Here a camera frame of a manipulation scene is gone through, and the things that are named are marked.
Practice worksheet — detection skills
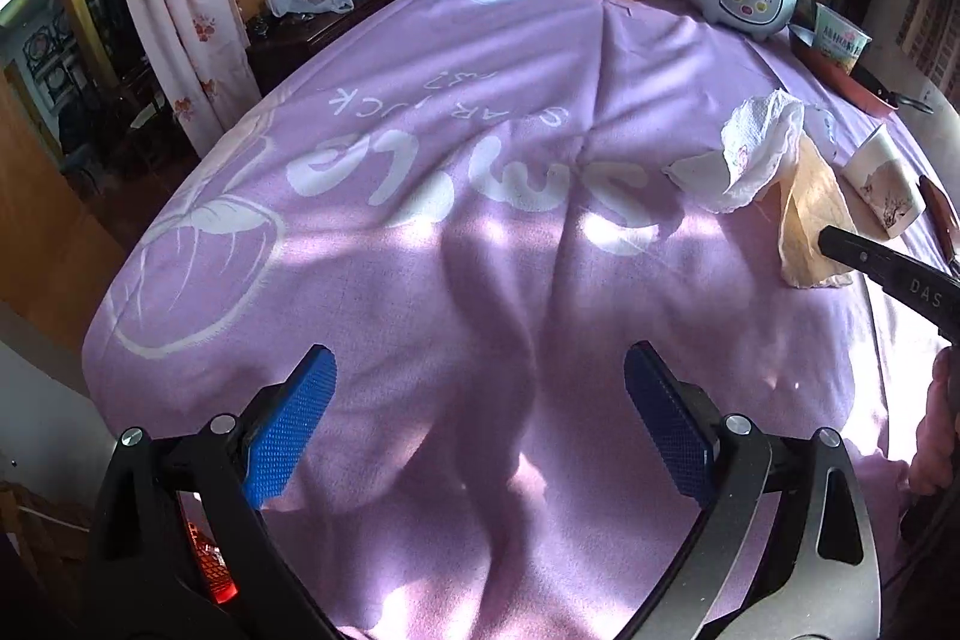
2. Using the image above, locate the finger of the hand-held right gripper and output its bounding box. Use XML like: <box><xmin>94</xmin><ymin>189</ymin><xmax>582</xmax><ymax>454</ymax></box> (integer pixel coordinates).
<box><xmin>817</xmin><ymin>225</ymin><xmax>960</xmax><ymax>342</ymax></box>

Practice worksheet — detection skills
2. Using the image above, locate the white paper tissue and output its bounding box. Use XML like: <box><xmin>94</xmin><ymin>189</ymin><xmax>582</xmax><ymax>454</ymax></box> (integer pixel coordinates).
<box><xmin>660</xmin><ymin>89</ymin><xmax>805</xmax><ymax>214</ymax></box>

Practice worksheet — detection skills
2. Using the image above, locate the wooden door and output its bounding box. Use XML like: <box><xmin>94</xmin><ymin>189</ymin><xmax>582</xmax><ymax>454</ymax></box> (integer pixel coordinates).
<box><xmin>0</xmin><ymin>70</ymin><xmax>128</xmax><ymax>348</ymax></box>

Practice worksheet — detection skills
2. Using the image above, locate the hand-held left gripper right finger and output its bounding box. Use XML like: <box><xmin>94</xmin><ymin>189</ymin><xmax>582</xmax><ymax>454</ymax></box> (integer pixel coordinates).
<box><xmin>624</xmin><ymin>340</ymin><xmax>882</xmax><ymax>640</ymax></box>

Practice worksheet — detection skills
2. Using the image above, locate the person's right hand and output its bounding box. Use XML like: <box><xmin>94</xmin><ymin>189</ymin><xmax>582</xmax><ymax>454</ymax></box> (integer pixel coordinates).
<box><xmin>910</xmin><ymin>346</ymin><xmax>960</xmax><ymax>498</ymax></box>

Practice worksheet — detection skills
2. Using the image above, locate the purple printed blanket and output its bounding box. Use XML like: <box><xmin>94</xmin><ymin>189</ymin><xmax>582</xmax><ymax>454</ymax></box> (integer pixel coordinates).
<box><xmin>79</xmin><ymin>0</ymin><xmax>953</xmax><ymax>640</ymax></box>

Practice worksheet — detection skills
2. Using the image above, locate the dark wooden cabinet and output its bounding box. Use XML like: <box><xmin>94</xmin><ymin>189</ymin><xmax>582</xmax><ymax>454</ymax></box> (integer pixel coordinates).
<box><xmin>246</xmin><ymin>0</ymin><xmax>421</xmax><ymax>94</ymax></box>

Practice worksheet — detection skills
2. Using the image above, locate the green instant noodle cup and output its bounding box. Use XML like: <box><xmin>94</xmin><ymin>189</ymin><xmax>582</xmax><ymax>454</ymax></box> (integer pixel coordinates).
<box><xmin>814</xmin><ymin>4</ymin><xmax>873</xmax><ymax>75</ymax></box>

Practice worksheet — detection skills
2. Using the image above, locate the white paper cup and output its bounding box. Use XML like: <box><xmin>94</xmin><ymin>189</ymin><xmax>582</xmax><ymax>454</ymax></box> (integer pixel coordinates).
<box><xmin>844</xmin><ymin>124</ymin><xmax>925</xmax><ymax>238</ymax></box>

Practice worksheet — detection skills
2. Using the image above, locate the brown handled tool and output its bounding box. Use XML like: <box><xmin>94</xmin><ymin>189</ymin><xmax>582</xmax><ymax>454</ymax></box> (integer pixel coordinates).
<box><xmin>919</xmin><ymin>175</ymin><xmax>960</xmax><ymax>277</ymax></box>

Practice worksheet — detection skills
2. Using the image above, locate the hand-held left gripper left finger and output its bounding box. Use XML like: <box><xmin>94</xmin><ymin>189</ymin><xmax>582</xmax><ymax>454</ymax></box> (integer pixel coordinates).
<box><xmin>86</xmin><ymin>344</ymin><xmax>342</xmax><ymax>640</ymax></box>

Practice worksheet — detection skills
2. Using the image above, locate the red frying pan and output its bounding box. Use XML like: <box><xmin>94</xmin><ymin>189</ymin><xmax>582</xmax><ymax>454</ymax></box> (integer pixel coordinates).
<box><xmin>787</xmin><ymin>25</ymin><xmax>935</xmax><ymax>120</ymax></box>

